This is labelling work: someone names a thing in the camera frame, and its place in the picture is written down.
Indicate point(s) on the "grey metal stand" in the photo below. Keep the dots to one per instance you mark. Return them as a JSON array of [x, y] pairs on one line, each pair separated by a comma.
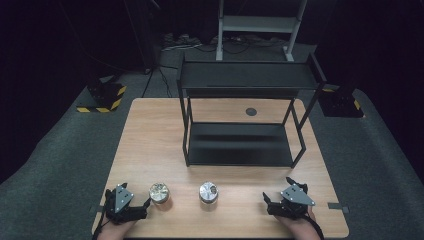
[[260, 24]]

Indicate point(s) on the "person's left hand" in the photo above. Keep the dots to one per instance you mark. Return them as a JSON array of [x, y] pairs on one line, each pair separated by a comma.
[[115, 230]]

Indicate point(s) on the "black yellow striped stand base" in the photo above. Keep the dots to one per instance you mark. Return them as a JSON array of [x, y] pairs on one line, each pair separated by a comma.
[[340, 103], [103, 95]]

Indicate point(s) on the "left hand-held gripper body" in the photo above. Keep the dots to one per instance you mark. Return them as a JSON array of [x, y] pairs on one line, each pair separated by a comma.
[[120, 200]]

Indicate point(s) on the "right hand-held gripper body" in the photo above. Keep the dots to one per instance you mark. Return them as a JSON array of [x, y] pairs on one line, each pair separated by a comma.
[[295, 200]]

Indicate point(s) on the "black metal shelf rack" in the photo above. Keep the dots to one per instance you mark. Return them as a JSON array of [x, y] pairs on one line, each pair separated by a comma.
[[240, 150]]

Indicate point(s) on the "silver lid glass jar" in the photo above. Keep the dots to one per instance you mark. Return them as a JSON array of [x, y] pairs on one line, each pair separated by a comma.
[[208, 192]]

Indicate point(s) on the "person's right hand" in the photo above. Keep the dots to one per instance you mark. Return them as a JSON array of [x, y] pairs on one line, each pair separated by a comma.
[[300, 228]]

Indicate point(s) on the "gold lid glass jar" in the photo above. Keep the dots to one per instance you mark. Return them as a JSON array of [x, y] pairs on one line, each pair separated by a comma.
[[159, 192]]

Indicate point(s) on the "grey tape strip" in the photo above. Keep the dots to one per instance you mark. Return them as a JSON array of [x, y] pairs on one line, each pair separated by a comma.
[[338, 206], [96, 209]]

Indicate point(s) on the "power strip with plugs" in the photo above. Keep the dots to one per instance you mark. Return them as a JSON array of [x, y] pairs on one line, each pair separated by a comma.
[[181, 40]]

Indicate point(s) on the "round black table grommet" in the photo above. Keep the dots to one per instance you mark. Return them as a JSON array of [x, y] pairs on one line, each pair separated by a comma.
[[251, 111]]

